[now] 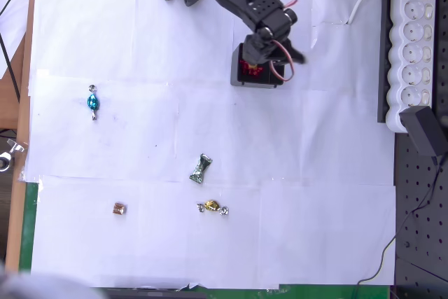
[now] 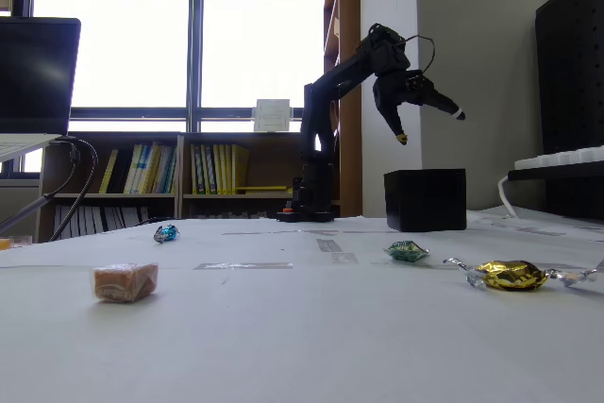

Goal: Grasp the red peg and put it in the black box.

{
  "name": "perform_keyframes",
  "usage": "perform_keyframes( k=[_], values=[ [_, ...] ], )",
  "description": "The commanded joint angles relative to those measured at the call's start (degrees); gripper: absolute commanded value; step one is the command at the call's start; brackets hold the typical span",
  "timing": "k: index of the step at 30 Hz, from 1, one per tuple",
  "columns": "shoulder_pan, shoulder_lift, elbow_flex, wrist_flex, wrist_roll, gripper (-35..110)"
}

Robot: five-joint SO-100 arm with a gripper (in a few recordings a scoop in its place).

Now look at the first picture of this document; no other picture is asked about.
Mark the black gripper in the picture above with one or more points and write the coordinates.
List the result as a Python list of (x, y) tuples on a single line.
[(258, 54)]

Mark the red pawn piece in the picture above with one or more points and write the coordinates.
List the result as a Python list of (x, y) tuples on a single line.
[(250, 71)]

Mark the black power adapter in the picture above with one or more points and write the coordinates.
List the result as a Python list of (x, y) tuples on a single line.
[(421, 131)]

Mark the white paper table cover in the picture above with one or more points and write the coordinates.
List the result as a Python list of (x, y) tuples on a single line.
[(210, 131)]

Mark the black power strip tray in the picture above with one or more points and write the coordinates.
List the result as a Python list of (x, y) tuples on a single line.
[(384, 50)]

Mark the green wrapped candy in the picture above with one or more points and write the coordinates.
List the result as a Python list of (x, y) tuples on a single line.
[(200, 171)]

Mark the white power strip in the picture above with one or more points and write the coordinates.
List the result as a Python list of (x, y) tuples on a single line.
[(413, 50)]

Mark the gold wrapped candy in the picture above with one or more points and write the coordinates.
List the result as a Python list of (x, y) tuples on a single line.
[(211, 205)]

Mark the blue wrapped candy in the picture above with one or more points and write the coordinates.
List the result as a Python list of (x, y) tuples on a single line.
[(93, 103)]

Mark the brown caramel candy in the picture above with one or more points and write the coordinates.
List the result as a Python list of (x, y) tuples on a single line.
[(119, 208)]

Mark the black pegboard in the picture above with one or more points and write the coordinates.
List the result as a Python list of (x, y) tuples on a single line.
[(423, 243)]

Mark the silver metal clamp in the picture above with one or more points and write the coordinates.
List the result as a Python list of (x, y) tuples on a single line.
[(5, 162)]

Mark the green cutting mat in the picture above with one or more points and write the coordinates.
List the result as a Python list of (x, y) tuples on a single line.
[(29, 225)]

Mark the blurry grey object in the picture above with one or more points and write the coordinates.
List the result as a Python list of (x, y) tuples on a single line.
[(35, 285)]

